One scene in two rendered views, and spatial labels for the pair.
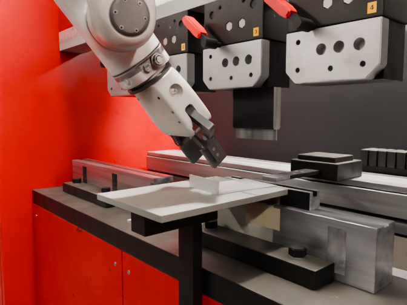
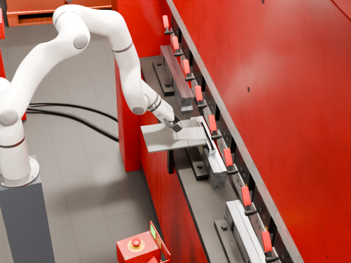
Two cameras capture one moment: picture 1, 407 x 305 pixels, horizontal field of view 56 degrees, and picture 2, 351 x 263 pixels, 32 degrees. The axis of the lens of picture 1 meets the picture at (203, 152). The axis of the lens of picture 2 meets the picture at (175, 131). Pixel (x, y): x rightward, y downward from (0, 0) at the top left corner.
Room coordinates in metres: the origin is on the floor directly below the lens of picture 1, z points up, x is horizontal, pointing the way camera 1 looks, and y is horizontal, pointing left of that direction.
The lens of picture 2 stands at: (-1.24, -0.94, 2.76)
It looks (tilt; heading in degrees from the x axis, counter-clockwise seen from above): 40 degrees down; 27
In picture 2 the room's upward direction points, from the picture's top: 1 degrees clockwise
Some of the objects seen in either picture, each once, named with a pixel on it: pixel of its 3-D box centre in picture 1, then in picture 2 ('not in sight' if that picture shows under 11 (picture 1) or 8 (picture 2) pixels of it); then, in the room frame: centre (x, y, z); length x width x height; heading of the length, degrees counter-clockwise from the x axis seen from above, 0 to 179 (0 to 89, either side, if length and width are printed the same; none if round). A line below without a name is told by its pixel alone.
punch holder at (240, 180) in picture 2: not in sight; (251, 174); (0.29, -0.47, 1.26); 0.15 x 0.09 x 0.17; 41
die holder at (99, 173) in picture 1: (115, 182); (175, 76); (1.14, 0.26, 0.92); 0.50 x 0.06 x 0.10; 41
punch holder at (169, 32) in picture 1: (180, 56); (193, 56); (0.89, 0.05, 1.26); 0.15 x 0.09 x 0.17; 41
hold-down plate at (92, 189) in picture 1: (90, 192); (163, 78); (1.14, 0.34, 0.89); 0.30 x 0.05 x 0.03; 41
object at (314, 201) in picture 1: (267, 190); (206, 136); (0.70, -0.12, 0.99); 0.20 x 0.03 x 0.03; 41
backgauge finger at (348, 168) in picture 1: (307, 167); not in sight; (0.83, -0.23, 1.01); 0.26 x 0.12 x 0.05; 131
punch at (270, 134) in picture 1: (255, 114); not in sight; (0.72, -0.10, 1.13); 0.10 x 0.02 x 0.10; 41
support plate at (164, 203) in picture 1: (195, 193); (173, 135); (0.63, 0.01, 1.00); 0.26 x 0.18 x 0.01; 131
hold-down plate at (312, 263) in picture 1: (249, 249); (194, 155); (0.66, -0.08, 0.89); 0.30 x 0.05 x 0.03; 41
